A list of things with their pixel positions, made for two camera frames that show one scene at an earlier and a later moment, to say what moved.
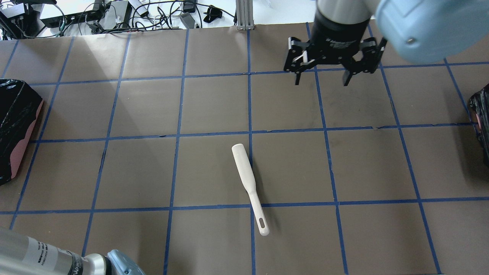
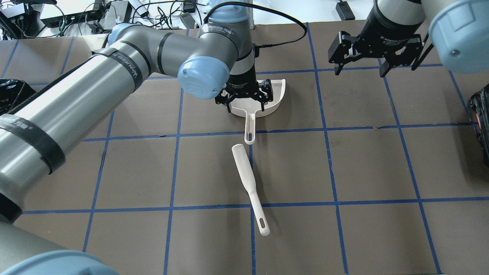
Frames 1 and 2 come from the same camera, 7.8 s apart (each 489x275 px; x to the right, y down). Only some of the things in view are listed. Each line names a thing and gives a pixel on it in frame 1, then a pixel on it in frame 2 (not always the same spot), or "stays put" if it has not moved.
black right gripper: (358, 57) → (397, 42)
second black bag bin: (480, 101) stays put
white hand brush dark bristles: (248, 179) stays put
